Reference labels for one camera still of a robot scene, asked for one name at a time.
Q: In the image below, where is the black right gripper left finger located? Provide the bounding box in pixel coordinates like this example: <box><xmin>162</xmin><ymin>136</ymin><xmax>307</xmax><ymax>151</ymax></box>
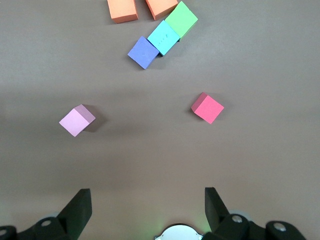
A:
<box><xmin>0</xmin><ymin>188</ymin><xmax>93</xmax><ymax>240</ymax></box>

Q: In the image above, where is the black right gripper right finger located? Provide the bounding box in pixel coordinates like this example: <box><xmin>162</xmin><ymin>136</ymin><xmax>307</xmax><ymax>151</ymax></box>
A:
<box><xmin>201</xmin><ymin>186</ymin><xmax>307</xmax><ymax>240</ymax></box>

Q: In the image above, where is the pink foam cube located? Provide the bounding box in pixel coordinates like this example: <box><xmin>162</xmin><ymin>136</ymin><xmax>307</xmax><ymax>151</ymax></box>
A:
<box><xmin>58</xmin><ymin>104</ymin><xmax>97</xmax><ymax>138</ymax></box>

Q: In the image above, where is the purple foam cube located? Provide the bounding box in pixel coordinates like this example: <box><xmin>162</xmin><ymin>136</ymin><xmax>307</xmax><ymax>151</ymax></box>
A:
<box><xmin>127</xmin><ymin>35</ymin><xmax>161</xmax><ymax>70</ymax></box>

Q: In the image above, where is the brown table cover sheet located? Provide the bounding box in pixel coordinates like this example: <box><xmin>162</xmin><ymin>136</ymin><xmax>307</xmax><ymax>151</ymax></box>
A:
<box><xmin>0</xmin><ymin>0</ymin><xmax>320</xmax><ymax>240</ymax></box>

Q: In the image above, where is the red foam cube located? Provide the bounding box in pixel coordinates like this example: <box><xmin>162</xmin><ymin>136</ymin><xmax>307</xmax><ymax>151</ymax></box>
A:
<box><xmin>190</xmin><ymin>91</ymin><xmax>225</xmax><ymax>125</ymax></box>

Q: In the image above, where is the light cyan foam cube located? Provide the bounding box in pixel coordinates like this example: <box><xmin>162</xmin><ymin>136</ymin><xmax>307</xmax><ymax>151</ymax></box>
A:
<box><xmin>146</xmin><ymin>19</ymin><xmax>181</xmax><ymax>57</ymax></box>

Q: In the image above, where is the green foam cube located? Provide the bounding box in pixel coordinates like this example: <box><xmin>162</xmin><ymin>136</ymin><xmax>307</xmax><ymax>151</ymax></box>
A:
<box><xmin>164</xmin><ymin>0</ymin><xmax>199</xmax><ymax>40</ymax></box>

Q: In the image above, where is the orange foam cube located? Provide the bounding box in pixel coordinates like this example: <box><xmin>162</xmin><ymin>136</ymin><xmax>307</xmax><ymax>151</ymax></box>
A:
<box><xmin>106</xmin><ymin>0</ymin><xmax>140</xmax><ymax>25</ymax></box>
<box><xmin>144</xmin><ymin>0</ymin><xmax>179</xmax><ymax>22</ymax></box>

